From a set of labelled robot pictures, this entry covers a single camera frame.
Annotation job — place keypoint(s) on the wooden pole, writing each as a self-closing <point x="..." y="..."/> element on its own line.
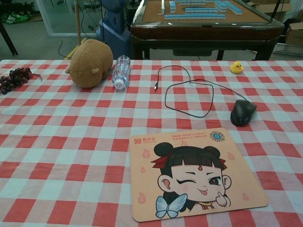
<point x="77" y="22"/>

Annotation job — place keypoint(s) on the red white checkered tablecloth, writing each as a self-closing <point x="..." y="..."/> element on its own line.
<point x="59" y="142"/>

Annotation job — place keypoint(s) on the dark wooden mahjong table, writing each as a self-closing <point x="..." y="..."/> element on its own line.
<point x="206" y="26"/>

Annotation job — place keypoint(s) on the dark purple grape bunch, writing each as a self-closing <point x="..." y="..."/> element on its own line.
<point x="14" y="78"/>

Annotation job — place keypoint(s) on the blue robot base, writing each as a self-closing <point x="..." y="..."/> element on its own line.
<point x="113" y="30"/>

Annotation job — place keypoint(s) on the brown plush bear toy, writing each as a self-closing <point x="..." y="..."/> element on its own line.
<point x="90" y="63"/>

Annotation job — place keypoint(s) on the green bag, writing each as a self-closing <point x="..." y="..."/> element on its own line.
<point x="15" y="17"/>

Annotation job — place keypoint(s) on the cartoon girl mouse pad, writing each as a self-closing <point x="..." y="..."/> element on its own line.
<point x="196" y="175"/>

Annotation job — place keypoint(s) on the clear plastic water bottle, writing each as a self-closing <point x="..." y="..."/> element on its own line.
<point x="122" y="72"/>

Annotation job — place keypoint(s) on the small yellow duck toy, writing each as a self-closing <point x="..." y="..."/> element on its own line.
<point x="236" y="67"/>

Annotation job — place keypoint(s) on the white metal mesh rack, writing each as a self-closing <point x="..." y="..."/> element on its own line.
<point x="289" y="50"/>

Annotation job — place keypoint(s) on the brown cardboard box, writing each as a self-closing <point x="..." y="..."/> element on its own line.
<point x="294" y="33"/>

